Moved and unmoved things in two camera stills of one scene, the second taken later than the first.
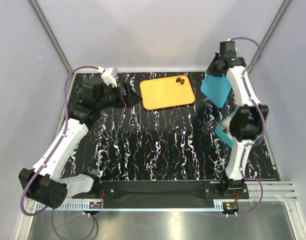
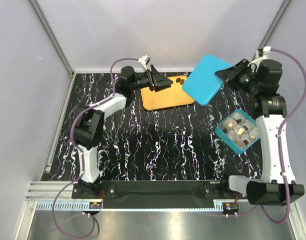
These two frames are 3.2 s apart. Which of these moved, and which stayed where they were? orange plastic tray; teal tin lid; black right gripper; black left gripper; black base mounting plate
Moved: teal tin lid; black left gripper; black right gripper
Stayed: orange plastic tray; black base mounting plate
